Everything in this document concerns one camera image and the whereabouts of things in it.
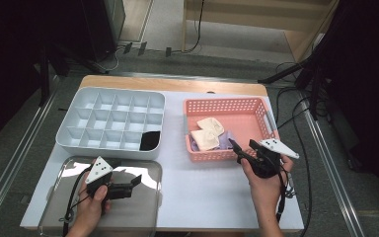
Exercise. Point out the person's left hand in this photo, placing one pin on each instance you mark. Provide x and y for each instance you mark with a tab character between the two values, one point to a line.
85	214

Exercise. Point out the light wooden cabinet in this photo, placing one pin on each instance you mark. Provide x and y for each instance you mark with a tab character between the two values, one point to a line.
243	6

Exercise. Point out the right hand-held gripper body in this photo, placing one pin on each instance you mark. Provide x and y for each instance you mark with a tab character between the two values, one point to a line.
278	146

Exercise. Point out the person's right hand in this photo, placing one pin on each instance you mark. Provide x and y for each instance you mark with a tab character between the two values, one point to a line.
268	192

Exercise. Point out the grey divided storage box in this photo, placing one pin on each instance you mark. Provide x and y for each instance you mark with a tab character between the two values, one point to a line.
112	154

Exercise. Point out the black tripod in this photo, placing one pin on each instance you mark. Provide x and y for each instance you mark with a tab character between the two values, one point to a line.
314	89

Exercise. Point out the black metal stand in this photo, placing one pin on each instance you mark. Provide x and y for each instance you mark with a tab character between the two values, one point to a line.
46	75

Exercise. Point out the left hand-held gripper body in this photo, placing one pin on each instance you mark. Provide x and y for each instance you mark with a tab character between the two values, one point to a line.
98	169

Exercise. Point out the translucent grey box lid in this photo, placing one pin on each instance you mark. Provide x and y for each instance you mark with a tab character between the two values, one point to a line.
144	220

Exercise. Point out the pink plastic basket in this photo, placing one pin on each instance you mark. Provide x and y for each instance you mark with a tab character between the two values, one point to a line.
223	105

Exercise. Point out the small black floor bracket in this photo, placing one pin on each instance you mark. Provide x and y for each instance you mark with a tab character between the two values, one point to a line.
127	48
142	48
168	51

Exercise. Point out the metal floor rail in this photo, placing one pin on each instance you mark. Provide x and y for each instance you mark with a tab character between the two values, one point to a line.
330	168
13	161

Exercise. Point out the black sock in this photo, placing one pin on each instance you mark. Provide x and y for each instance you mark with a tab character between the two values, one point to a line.
154	138
146	141

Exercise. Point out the dark metal cabinet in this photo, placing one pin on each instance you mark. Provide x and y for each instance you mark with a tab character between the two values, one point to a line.
95	29

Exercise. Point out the black curtain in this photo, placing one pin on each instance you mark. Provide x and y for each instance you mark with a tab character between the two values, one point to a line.
368	82
6	49

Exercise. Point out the cream sock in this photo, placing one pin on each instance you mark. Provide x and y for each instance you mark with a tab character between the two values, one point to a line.
205	140
210	125

